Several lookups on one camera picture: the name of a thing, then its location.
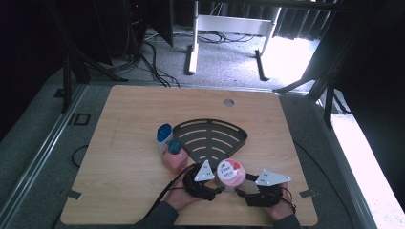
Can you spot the black metal stand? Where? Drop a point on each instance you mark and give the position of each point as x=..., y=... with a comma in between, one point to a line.
x=71, y=63
x=321, y=86

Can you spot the dark curtain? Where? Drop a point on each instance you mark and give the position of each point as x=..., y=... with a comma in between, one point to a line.
x=302, y=22

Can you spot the person's left hand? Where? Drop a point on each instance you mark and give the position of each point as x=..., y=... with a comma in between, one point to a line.
x=181, y=197

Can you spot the black slotted corner rack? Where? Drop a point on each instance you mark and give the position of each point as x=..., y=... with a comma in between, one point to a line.
x=210, y=136

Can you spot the person's right hand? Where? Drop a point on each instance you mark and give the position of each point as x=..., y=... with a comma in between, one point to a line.
x=281, y=206

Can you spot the pink bottle with blue pump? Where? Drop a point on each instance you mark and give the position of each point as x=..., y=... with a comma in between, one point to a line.
x=175, y=157

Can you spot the grey table grommet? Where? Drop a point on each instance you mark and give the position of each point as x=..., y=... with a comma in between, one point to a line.
x=228, y=102

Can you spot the grey tape strip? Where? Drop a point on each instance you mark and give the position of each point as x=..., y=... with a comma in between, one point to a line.
x=309, y=193
x=74, y=194

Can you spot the grey aluminium rail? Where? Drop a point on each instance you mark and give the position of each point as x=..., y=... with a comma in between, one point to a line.
x=38, y=152

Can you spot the pink jar with white lid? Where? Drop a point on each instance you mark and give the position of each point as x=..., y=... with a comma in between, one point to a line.
x=230, y=173

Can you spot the black computer tower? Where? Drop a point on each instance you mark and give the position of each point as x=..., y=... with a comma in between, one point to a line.
x=125, y=28

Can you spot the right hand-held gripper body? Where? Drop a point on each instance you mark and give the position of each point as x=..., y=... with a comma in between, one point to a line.
x=267, y=191

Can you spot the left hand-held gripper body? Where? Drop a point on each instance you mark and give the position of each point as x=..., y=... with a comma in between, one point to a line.
x=200, y=183

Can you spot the black desk foot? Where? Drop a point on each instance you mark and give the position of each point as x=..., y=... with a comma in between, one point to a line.
x=261, y=65

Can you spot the white bottle with blue cap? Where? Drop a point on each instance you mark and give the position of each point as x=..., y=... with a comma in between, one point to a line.
x=164, y=135

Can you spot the white desk frame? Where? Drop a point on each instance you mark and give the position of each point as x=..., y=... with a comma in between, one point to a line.
x=234, y=24

